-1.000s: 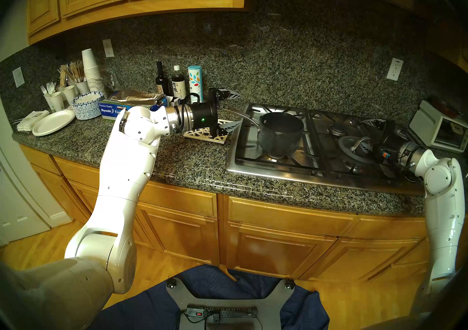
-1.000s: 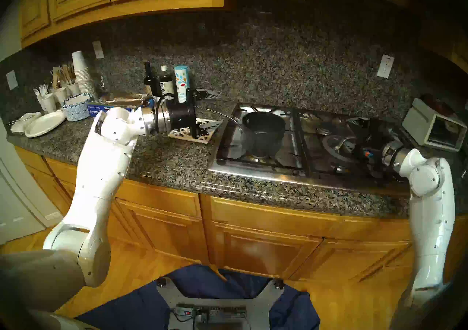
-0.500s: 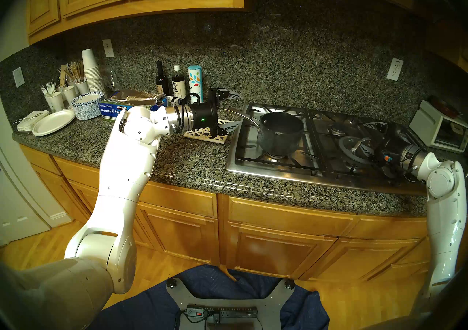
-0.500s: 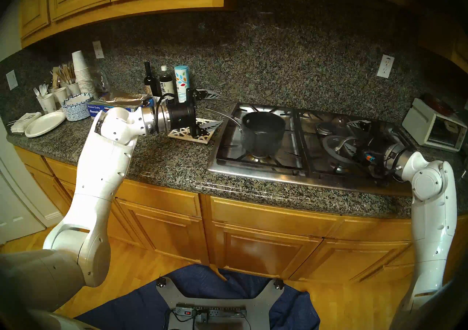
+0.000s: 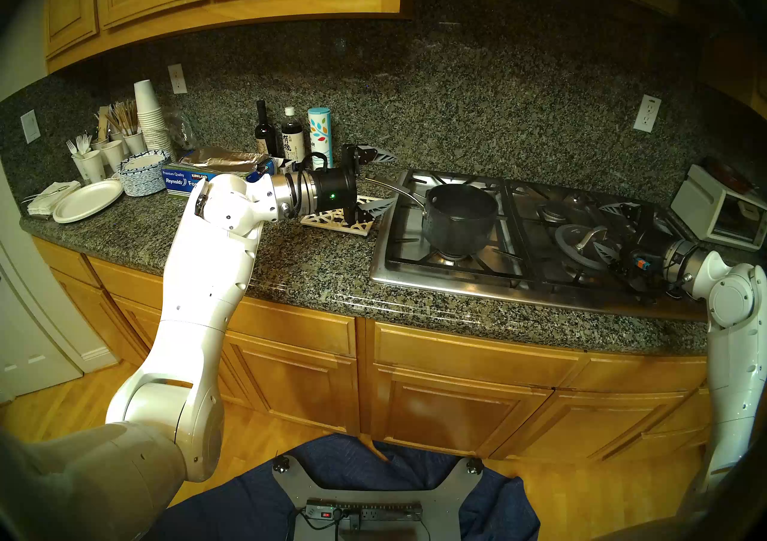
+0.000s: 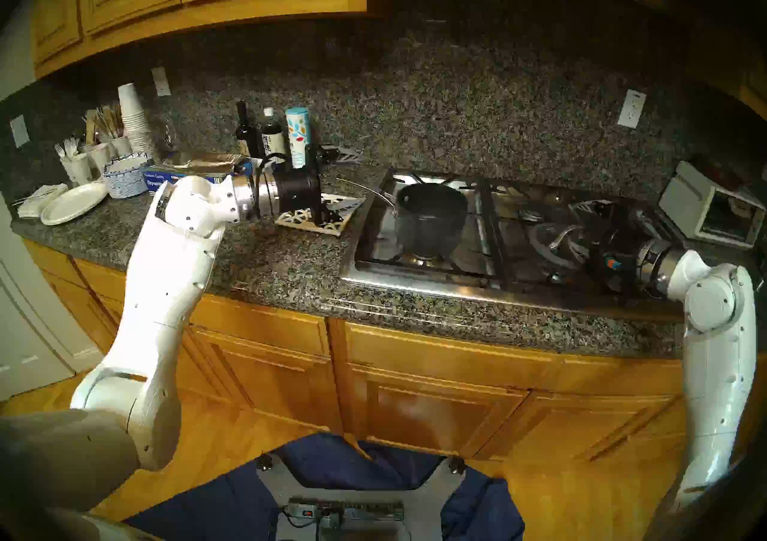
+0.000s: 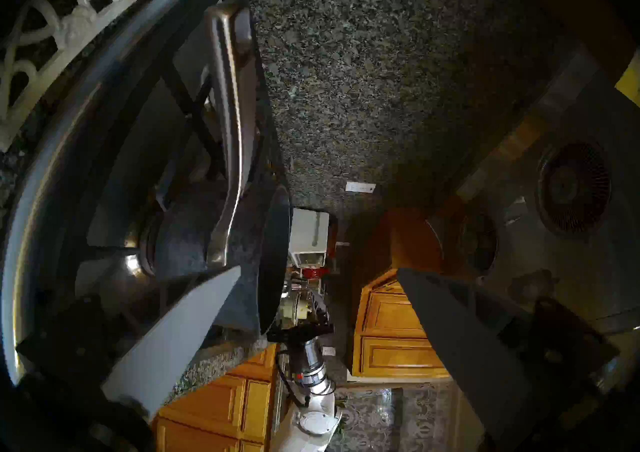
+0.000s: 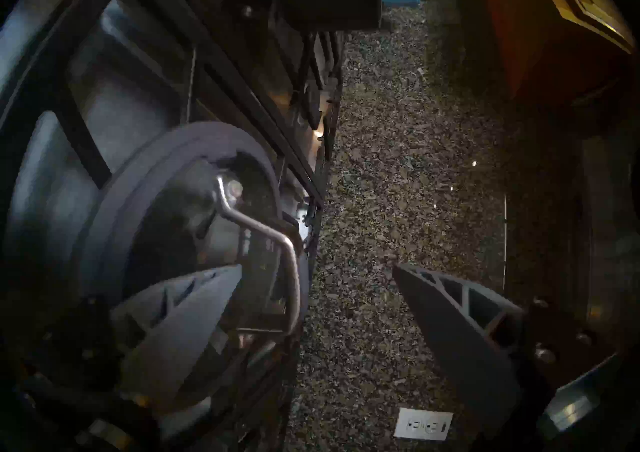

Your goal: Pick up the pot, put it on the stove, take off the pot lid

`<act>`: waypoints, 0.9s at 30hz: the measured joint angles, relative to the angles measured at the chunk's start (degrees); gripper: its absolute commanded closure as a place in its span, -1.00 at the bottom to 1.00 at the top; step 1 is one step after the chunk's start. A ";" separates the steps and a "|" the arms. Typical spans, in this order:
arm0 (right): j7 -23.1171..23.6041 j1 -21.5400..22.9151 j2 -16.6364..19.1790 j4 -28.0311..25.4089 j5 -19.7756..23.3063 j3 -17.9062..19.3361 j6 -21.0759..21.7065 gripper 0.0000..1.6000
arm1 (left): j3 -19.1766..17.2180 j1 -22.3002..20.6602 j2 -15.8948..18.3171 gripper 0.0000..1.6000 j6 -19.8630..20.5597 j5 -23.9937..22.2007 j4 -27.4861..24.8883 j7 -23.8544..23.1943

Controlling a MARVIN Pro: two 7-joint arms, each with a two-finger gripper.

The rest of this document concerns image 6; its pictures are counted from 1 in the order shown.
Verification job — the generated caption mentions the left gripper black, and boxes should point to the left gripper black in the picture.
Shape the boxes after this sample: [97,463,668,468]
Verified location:
[276,144,367,225]

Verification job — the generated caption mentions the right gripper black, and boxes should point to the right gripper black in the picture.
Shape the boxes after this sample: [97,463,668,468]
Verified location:
[566,200,649,296]

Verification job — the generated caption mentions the pot lid with handle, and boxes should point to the pot lid with handle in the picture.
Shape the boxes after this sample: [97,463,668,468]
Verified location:
[527,221,594,272]

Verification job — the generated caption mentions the dark grey saucepan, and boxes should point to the dark grey saucepan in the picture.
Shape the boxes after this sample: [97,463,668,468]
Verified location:
[337,177,469,259]

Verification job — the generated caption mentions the white lattice trivet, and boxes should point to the white lattice trivet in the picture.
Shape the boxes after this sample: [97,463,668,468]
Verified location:
[274,194,361,237]

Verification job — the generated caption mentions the light blue leaf-print canister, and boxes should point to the light blue leaf-print canister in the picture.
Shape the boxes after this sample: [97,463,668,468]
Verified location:
[285,107,313,169]

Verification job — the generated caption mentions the dark sauce bottle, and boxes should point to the dark sauce bottle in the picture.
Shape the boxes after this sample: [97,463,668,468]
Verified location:
[262,107,289,164]

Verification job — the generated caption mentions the stainless steel gas cooktop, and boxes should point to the stainless steel gas cooktop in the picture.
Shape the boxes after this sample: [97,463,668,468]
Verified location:
[339,168,687,322]

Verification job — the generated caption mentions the dark wine bottle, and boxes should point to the dark wine bottle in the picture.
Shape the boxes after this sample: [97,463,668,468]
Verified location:
[235,101,255,158]

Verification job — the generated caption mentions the white toaster oven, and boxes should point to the white toaster oven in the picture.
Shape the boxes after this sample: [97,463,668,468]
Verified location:
[658,161,767,250]

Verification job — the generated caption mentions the crumpled aluminium foil sheet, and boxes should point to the crumpled aluminium foil sheet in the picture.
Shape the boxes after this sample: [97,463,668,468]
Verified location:
[162,147,250,175]

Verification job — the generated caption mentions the clear plastic bag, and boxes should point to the clear plastic bag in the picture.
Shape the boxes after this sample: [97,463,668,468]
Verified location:
[150,114,180,154]

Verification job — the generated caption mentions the blue aluminium foil box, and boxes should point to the blue aluminium foil box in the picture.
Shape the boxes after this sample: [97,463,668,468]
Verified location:
[143,159,255,194]

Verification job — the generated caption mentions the stack of white paper cups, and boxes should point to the stack of white paper cups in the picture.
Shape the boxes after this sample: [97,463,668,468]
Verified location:
[117,83,158,157]

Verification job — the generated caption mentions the stack of blue patterned bowls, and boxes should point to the stack of blue patterned bowls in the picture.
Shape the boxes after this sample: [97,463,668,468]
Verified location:
[102,153,156,199]

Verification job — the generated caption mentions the wooden lower cabinets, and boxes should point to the wooden lower cabinets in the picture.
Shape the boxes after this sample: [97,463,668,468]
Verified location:
[24,237,767,469]

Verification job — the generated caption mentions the bundle of wooden sticks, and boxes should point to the bundle of wooden sticks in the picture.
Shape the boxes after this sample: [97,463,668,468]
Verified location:
[93,104,125,139]

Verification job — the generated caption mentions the white paper plate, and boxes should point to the white paper plate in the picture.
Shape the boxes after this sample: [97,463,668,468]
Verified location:
[40,180,109,226]

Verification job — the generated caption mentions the stack of white napkins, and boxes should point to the stack of white napkins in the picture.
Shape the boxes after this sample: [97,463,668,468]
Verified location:
[17,183,70,218]

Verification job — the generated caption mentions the dark blue blanket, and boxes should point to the dark blue blanket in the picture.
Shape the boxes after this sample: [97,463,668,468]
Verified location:
[123,432,525,541]

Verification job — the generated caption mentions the black wrist camera orange connector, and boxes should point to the black wrist camera orange connector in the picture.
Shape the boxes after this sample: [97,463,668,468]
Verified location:
[596,251,630,278]

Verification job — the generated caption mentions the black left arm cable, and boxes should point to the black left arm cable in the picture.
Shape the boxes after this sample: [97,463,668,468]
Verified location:
[255,153,294,217]

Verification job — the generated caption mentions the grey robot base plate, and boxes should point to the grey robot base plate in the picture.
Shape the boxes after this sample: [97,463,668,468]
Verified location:
[256,455,467,541]

